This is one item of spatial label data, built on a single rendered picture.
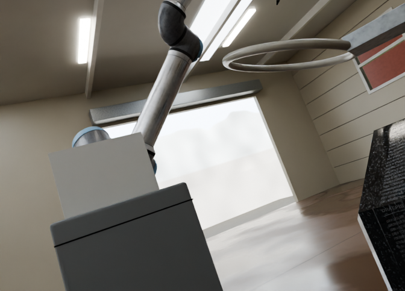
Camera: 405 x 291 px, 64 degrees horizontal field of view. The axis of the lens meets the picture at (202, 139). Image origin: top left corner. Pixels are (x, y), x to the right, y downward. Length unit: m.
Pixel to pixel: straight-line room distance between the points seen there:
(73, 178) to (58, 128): 6.46
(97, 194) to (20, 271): 6.10
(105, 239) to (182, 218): 0.23
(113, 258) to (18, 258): 6.17
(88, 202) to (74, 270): 0.20
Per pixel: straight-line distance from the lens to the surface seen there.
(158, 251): 0.97
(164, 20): 1.43
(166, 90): 1.40
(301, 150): 9.48
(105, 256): 0.95
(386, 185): 1.15
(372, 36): 1.14
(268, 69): 1.48
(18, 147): 7.41
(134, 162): 1.06
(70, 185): 1.04
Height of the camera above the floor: 0.76
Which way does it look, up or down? 11 degrees up
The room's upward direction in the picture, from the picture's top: 20 degrees counter-clockwise
